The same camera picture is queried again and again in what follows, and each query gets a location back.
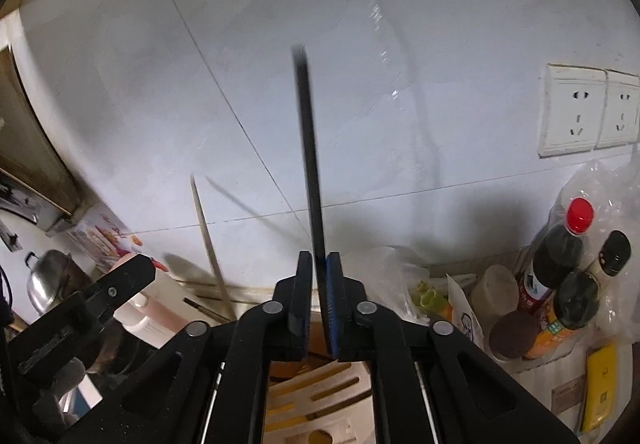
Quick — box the clear plastic food bag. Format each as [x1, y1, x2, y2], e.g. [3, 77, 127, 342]
[550, 157, 640, 340]

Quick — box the yellow phone case box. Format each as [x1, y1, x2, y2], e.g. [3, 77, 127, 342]
[580, 341, 621, 432]

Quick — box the beige jar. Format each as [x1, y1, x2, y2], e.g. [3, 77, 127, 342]
[470, 264, 521, 320]

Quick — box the steel pot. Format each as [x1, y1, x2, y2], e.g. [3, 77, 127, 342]
[22, 249, 96, 317]

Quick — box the dark bottle red cap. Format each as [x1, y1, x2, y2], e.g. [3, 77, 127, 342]
[515, 197, 596, 315]

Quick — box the colourful wall sticker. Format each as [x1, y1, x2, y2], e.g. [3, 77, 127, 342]
[65, 204, 143, 270]

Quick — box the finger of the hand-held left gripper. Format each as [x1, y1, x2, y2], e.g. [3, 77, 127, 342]
[10, 291, 108, 390]
[75, 254, 157, 325]

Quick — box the white plastic bag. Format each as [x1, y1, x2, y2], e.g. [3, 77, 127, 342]
[345, 247, 431, 320]

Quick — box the steel range hood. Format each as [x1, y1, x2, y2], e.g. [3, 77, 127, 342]
[0, 9, 93, 235]

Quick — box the clear plastic organizer bin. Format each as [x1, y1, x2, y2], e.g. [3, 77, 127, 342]
[430, 244, 601, 365]

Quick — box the white orange seasoning packet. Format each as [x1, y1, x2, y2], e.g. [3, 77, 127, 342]
[444, 274, 486, 350]

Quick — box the pink white electric kettle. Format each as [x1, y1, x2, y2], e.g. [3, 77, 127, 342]
[107, 251, 187, 336]

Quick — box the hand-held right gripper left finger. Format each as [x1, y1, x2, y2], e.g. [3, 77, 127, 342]
[60, 250, 313, 444]

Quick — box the beige utensil holder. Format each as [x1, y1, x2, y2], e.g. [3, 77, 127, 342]
[175, 277, 376, 444]

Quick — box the wooden chopstick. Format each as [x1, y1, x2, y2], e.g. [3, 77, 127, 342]
[190, 173, 237, 321]

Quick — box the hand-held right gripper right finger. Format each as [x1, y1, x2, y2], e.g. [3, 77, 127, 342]
[325, 251, 582, 444]

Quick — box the dark bottle orange label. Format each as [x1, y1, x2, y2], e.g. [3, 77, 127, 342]
[522, 269, 601, 360]

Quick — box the brown card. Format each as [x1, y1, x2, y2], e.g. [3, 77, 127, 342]
[550, 374, 586, 415]

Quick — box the striped cat print tablecloth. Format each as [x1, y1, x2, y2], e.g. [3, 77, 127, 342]
[500, 344, 640, 444]

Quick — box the black cap bottle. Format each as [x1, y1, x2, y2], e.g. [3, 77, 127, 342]
[582, 229, 633, 285]

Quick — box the brown lid jar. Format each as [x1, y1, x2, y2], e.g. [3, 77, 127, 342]
[487, 311, 541, 360]

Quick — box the green seasoning packet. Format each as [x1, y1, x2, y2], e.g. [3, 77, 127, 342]
[407, 279, 451, 320]

